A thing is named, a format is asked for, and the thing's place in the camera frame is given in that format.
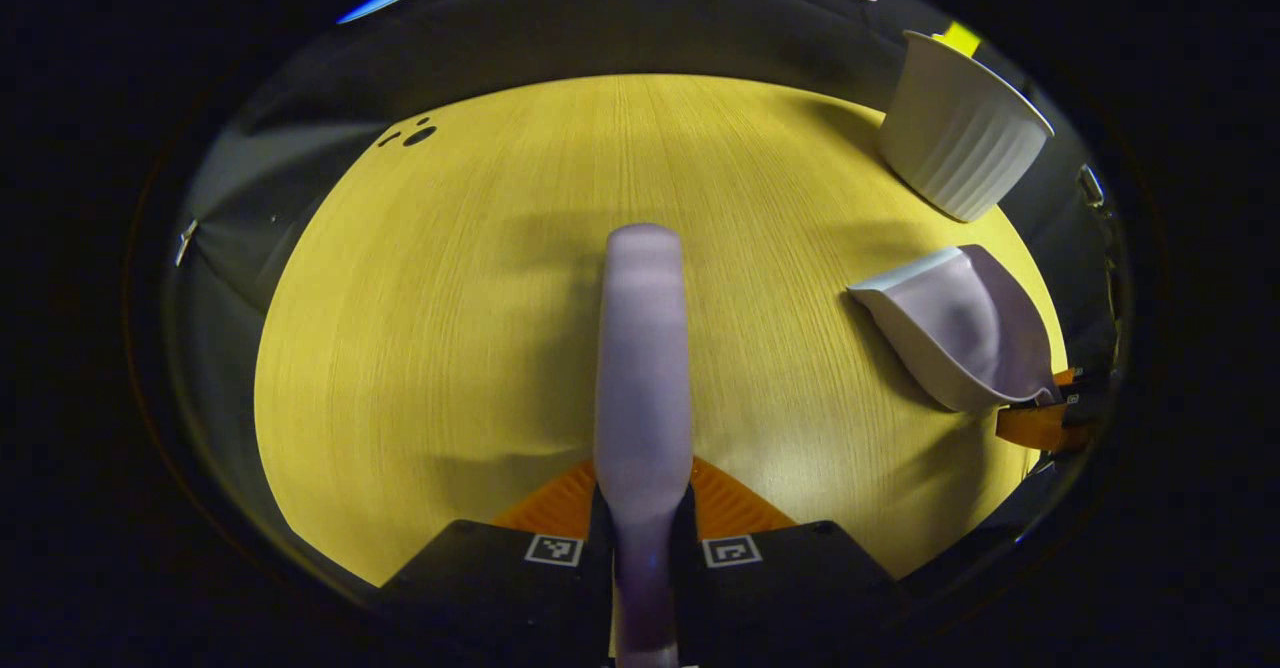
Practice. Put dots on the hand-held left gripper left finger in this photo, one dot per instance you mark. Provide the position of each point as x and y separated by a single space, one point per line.
480 578

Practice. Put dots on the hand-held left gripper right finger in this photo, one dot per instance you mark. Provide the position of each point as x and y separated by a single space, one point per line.
800 578

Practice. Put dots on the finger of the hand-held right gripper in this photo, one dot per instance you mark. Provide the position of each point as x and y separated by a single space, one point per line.
1040 428
1078 388

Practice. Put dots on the lilac dustpan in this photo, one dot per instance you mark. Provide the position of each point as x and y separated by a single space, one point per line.
960 338

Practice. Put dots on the small lilac broom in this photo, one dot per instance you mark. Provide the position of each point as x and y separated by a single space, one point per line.
643 368

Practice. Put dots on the white ribbed garbage bin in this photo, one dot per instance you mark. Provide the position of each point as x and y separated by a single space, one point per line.
955 138

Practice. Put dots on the white cloth clip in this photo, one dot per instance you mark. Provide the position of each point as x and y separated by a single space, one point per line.
186 243

